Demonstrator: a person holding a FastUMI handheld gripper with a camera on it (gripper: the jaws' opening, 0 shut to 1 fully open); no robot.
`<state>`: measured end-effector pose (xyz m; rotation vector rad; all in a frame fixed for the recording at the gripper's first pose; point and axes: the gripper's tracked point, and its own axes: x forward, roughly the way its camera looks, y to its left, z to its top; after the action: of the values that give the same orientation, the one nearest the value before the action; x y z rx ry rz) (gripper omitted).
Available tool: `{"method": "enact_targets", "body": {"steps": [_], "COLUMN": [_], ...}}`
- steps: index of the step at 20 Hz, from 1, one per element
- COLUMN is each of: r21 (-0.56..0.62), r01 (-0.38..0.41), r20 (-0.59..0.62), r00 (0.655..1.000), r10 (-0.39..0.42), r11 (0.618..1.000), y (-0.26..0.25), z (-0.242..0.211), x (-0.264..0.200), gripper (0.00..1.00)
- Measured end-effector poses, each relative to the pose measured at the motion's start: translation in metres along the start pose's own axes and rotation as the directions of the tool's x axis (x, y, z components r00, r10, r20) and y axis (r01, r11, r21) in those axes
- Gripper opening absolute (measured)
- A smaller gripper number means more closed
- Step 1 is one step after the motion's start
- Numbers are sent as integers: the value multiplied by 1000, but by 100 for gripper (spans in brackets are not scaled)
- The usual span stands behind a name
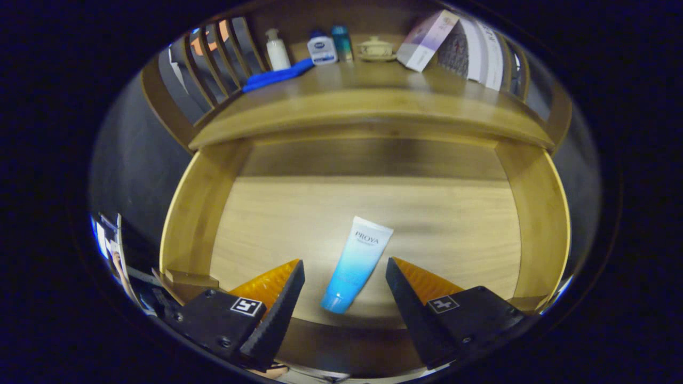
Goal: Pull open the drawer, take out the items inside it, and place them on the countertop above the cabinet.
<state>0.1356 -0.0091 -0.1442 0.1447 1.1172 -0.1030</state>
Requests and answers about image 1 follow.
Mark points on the folded blue cloth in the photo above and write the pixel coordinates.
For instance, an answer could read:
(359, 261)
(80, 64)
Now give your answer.
(277, 76)

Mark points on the white lotion bottle blue cap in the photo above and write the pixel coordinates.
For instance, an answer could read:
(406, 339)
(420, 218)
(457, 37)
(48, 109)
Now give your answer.
(322, 50)

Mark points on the beige lidded ceramic cup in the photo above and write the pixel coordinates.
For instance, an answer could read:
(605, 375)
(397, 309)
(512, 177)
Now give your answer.
(376, 49)

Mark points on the wooden countertop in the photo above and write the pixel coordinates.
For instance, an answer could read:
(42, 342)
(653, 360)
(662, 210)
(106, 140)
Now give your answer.
(347, 101)

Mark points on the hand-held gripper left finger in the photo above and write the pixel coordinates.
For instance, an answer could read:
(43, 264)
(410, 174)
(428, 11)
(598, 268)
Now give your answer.
(275, 320)

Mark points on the purple and white box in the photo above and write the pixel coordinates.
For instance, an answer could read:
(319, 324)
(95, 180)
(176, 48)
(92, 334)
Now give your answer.
(427, 40)

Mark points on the white book with black print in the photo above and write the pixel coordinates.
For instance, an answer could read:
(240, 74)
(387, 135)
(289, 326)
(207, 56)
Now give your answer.
(488, 53)

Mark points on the white pump bottle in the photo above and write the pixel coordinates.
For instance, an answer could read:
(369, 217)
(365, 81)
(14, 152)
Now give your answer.
(277, 52)

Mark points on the wooden drawer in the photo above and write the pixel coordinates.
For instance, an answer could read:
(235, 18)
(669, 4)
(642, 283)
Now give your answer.
(437, 224)

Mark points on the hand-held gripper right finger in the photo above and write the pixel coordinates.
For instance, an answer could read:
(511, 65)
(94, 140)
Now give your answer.
(413, 320)

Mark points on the blue and white tube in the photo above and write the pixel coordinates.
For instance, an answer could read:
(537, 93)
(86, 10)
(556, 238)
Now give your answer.
(355, 264)

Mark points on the black backdrop cloth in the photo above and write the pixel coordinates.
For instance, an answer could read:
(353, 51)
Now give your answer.
(133, 160)

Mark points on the teal bottle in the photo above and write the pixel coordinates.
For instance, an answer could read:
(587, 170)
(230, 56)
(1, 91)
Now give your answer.
(342, 44)

